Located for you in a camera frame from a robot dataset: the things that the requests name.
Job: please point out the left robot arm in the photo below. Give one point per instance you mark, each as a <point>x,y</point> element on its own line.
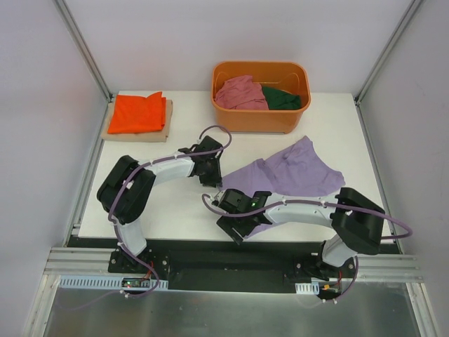
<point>126,189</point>

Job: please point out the aluminium frame post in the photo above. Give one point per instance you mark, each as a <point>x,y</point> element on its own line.
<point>77,37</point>
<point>411,11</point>

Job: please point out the folded orange t shirt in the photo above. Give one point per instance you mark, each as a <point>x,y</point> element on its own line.
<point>138,114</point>

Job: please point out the folded beige t shirt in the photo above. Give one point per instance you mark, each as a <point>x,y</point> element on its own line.
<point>152,137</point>

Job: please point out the orange plastic bin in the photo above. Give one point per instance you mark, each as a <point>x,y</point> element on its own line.
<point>288,77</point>

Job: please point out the white cable duct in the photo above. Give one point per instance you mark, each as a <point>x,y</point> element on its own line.
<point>111,283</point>
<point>311,288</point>

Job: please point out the left aluminium frame post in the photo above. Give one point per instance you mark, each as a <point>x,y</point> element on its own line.
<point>77,37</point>

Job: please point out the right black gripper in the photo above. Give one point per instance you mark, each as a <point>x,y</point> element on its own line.
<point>231,228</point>

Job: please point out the dark green t shirt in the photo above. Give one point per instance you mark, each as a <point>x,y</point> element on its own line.
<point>281,100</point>

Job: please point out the right aluminium frame post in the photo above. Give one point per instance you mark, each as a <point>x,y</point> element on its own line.
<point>411,11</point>

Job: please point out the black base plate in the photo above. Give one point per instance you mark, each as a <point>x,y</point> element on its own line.
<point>249,267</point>

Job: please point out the right white cable duct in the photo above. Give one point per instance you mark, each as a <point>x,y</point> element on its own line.
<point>311,288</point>

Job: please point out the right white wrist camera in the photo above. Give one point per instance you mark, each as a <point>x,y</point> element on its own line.
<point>218,196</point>

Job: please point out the lavender t shirt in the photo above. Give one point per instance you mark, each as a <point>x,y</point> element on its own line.
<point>296,171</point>

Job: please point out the pink t shirt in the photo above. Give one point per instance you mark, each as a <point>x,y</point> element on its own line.
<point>241,93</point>

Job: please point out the left white cable duct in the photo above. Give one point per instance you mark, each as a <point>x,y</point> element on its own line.
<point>111,283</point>

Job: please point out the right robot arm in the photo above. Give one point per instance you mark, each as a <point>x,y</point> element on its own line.
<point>356,221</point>

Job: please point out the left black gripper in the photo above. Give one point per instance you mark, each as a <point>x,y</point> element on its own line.
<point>212,176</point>

